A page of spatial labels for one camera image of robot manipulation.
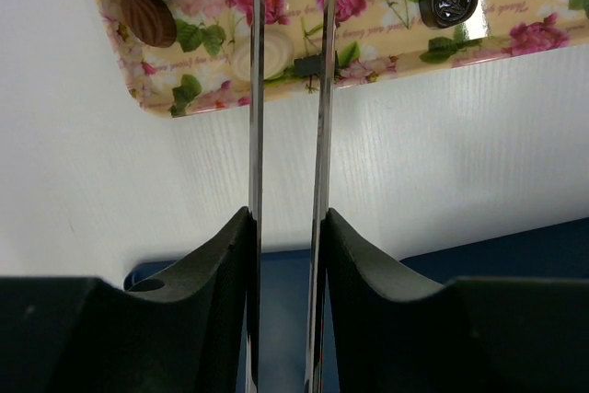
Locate floral rectangular tray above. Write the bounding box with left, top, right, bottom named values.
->
left=95, top=0, right=588, bottom=118

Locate white round chocolate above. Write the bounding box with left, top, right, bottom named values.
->
left=230, top=29, right=295, bottom=82

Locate dark round chocolate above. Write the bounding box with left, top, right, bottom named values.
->
left=418, top=0, right=479, bottom=29

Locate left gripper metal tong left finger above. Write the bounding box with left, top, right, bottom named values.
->
left=123, top=0, right=272, bottom=393

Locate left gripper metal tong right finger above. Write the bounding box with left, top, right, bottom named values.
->
left=306, top=0, right=588, bottom=392

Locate dark blue box lid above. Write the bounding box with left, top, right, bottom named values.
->
left=122, top=215, right=589, bottom=393

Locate brown ribbed oval chocolate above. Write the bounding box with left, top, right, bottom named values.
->
left=121, top=0, right=178, bottom=48

